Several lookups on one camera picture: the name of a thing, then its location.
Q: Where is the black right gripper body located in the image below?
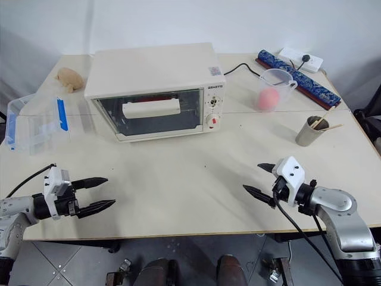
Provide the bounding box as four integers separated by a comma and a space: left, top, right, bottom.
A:
271, 175, 291, 205

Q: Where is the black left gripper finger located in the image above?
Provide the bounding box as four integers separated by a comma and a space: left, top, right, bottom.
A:
77, 199, 117, 219
71, 177, 109, 191

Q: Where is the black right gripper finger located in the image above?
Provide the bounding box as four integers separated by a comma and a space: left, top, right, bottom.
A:
242, 184, 276, 209
257, 162, 279, 175

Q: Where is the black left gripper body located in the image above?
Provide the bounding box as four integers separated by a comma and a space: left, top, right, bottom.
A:
54, 184, 82, 219

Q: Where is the glass oven door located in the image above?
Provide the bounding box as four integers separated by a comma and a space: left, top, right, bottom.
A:
92, 88, 205, 138

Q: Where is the white toaster oven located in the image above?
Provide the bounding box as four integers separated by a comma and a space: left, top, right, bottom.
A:
84, 42, 227, 143

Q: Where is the grey paper cup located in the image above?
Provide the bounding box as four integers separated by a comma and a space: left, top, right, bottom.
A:
295, 116, 331, 148

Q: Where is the pink ball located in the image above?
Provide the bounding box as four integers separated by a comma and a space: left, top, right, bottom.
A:
257, 88, 281, 112

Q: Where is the metal table caster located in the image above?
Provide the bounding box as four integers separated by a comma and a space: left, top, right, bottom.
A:
105, 258, 133, 286
261, 257, 294, 286

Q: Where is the white timer knob red mark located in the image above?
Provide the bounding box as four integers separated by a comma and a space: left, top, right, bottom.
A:
205, 113, 221, 129

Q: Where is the blue box latch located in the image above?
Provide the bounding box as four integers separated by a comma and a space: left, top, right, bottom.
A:
5, 112, 17, 151
57, 98, 70, 132

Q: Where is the clear plastic storage box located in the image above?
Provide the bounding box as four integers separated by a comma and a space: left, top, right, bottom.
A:
5, 94, 73, 157

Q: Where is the dark rounded shape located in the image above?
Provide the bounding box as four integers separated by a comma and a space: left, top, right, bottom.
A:
139, 258, 180, 286
216, 254, 249, 286

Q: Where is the clear plastic measuring cup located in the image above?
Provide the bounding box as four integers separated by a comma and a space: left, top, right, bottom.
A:
252, 69, 299, 114

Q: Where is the blue patterned scroll box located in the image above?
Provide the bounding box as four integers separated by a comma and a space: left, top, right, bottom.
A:
255, 49, 342, 110

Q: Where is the tan stuffed toy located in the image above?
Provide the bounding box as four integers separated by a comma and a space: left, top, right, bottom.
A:
54, 67, 85, 94

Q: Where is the white power strip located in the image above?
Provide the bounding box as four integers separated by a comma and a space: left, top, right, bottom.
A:
277, 47, 324, 73

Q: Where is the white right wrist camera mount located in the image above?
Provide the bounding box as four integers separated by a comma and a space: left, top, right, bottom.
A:
271, 156, 307, 207

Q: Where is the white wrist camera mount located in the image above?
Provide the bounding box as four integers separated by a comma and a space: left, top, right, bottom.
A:
43, 166, 73, 220
271, 156, 307, 207

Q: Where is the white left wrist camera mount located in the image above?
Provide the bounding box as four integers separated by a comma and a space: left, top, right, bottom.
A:
43, 166, 73, 220

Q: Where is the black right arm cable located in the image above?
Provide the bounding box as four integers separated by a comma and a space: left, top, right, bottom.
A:
272, 184, 343, 284

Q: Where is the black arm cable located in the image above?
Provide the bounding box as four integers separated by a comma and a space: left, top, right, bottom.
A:
5, 163, 58, 199
272, 184, 343, 284

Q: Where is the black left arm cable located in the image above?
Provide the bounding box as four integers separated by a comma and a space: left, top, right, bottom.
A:
5, 163, 58, 199

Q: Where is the white oven door handle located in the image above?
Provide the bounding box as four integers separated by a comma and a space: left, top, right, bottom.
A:
122, 98, 182, 119

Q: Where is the black power cable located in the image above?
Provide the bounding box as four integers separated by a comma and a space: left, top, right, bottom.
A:
223, 63, 263, 77

